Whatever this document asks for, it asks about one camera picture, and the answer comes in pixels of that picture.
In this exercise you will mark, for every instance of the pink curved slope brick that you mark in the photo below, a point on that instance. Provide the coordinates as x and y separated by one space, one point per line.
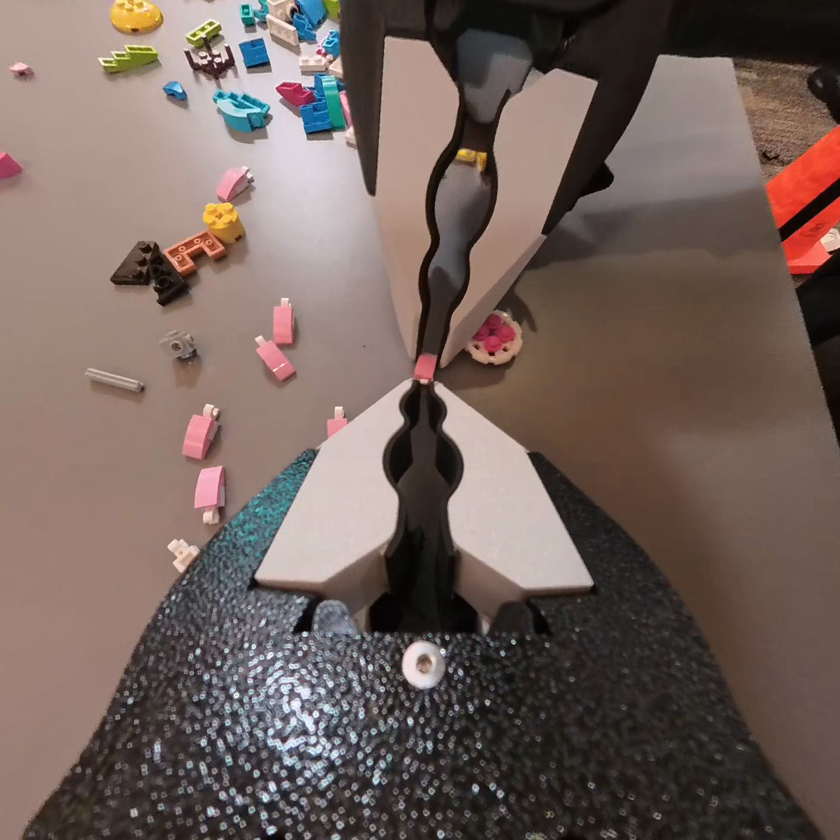
425 364

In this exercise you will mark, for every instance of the round white plate magenta studs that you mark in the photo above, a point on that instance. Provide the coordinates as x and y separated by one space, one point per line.
495 338

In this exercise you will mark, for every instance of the person's right forearm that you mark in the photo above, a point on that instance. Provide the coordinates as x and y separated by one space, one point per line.
754 26

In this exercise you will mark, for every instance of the yellow plate brick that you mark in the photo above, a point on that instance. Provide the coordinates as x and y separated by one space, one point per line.
472 157

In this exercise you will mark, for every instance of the grey desk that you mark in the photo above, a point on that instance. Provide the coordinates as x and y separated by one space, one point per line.
656 394

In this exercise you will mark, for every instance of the lime green stepped brick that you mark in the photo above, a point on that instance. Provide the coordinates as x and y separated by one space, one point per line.
128 58

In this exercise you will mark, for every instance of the pile of colourful toy bricks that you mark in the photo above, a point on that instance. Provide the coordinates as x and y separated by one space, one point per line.
315 98

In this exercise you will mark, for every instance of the orange bracket brick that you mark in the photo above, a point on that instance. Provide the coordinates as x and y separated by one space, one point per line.
195 249

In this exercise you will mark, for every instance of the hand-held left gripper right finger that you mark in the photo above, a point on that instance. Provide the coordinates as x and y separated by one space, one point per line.
518 525

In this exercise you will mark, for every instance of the black studded plate brick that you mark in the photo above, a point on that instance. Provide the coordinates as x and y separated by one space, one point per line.
167 279

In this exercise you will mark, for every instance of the yellow dome brick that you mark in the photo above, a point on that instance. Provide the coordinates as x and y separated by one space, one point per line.
136 14

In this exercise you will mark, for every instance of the yellow round brick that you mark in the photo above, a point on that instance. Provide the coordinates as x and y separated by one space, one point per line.
224 223

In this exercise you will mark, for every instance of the small grey studded brick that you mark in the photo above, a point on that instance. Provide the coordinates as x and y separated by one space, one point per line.
177 344

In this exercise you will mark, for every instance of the tiny pink stud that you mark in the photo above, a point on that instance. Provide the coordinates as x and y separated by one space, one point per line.
21 69

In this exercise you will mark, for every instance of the small blue slope brick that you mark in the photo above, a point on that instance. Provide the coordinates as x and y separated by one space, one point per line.
175 90

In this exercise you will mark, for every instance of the dark brown wedge brick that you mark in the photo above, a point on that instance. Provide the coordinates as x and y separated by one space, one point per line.
134 262

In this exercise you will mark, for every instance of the grey bar piece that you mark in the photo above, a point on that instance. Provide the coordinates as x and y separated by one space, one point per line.
115 379

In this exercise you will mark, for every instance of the brown flower-shaped brick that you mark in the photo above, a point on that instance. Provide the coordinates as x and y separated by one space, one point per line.
210 60

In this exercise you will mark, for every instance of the teal arch brick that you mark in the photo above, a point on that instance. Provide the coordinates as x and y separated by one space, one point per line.
241 108

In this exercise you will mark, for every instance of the lime green plate brick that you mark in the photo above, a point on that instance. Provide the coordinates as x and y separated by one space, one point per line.
203 31

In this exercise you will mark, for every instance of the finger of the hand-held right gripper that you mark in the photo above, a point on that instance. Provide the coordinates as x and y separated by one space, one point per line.
531 164
407 164

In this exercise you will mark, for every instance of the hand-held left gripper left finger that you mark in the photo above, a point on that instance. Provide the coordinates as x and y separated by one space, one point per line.
328 525

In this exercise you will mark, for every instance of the magenta toy brick piece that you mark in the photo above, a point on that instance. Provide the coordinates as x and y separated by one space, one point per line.
8 165

